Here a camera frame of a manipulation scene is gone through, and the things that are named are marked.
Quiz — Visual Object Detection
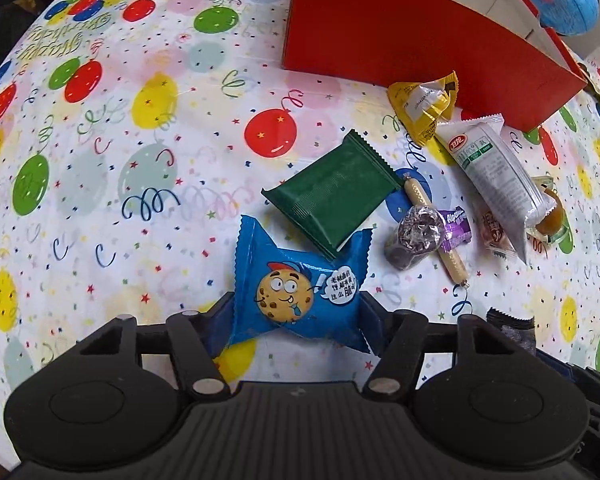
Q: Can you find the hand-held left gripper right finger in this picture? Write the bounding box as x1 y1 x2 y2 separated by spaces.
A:
358 291 535 403

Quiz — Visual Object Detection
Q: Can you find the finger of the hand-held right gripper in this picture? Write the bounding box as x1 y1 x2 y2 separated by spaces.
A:
534 347 600 413

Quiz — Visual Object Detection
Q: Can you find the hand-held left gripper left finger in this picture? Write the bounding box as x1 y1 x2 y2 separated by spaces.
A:
75 292 237 403

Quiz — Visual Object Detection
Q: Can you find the blue cookie snack packet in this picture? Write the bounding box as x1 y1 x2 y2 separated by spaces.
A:
227 214 372 353

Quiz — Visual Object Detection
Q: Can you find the foil dark snack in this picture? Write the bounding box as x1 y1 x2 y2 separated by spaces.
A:
384 205 445 272

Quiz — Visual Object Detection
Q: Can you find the black snack packet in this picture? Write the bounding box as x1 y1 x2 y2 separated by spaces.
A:
486 308 537 356

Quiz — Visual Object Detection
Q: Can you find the purple candy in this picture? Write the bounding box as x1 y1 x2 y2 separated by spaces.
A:
437 206 468 255

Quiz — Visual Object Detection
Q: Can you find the small sausage stick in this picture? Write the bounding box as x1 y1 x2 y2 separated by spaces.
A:
401 172 470 288

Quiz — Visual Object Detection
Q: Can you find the small brown-white candy packet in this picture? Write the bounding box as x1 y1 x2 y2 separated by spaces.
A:
472 200 515 260

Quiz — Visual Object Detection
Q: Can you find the packed braised egg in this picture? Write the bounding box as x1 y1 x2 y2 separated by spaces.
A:
527 176 573 253

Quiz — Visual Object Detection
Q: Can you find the white and green snack packet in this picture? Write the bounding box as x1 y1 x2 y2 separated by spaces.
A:
434 115 558 264

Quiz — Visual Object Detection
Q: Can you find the yellow snack packet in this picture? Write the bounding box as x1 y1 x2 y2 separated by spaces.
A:
387 72 459 147

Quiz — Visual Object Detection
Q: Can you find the red cardboard box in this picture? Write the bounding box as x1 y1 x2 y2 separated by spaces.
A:
281 0 588 131

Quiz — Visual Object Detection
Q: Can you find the balloon print tablecloth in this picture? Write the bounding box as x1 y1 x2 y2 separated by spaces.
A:
0 0 600 466

